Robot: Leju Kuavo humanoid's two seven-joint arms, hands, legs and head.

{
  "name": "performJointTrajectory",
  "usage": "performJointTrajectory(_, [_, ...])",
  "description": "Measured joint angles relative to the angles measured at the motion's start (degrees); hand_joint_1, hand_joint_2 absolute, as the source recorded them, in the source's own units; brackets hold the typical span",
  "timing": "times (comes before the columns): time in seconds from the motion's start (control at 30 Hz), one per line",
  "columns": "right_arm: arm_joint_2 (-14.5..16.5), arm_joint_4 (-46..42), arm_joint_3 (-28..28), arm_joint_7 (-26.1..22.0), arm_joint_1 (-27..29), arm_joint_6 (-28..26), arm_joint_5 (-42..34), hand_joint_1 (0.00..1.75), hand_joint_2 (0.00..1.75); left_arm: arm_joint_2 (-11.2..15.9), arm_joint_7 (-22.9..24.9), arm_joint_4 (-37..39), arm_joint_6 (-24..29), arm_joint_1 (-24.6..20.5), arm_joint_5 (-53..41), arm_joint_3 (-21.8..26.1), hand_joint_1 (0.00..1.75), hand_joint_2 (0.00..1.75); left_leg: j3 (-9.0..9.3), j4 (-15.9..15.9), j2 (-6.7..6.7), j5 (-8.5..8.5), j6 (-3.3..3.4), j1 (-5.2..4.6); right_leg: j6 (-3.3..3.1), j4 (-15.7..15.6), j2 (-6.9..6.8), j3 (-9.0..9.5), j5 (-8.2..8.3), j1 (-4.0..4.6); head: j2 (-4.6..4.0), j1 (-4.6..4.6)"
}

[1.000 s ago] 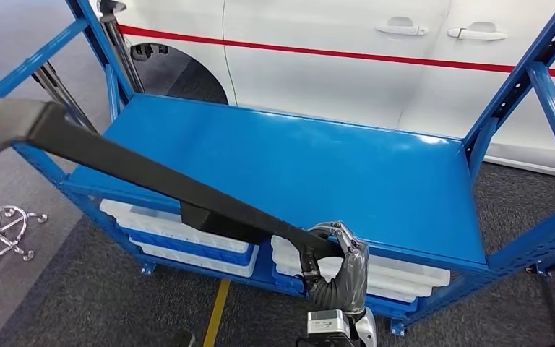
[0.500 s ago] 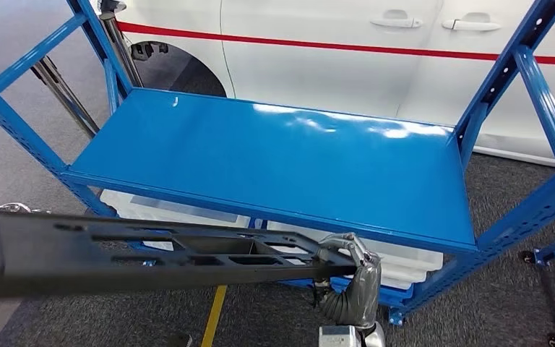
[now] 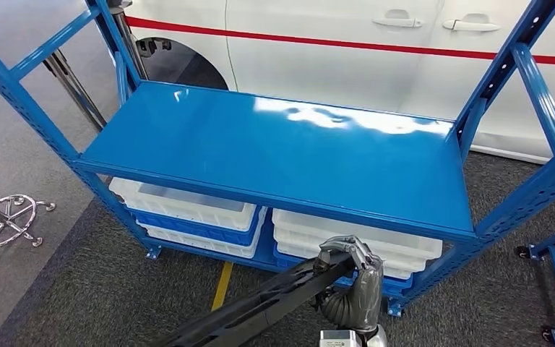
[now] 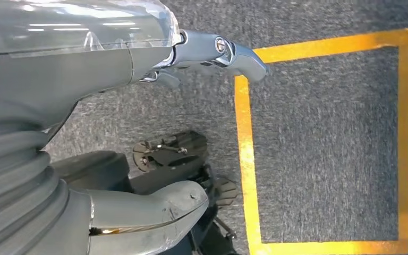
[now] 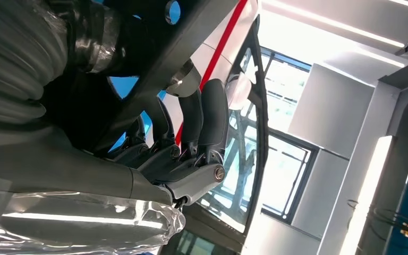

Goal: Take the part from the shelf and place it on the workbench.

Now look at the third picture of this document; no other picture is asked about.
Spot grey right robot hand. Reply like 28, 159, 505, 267
313, 235, 384, 335

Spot black plastic panel part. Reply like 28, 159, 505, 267
150, 251, 358, 347

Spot blue metal shelf rack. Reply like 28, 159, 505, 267
0, 0, 555, 318

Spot orange floor tape outline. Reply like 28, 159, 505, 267
210, 262, 234, 312

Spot white car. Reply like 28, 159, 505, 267
124, 0, 555, 166

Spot red barrier belt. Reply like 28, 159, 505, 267
125, 15, 555, 68

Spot chrome stool base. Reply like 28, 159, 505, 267
0, 192, 57, 265

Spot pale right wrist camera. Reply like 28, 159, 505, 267
319, 329, 363, 347

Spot white car door handle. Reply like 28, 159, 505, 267
372, 17, 424, 29
442, 19, 502, 33

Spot chrome stanchion post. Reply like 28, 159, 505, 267
43, 48, 108, 131
107, 0, 150, 82

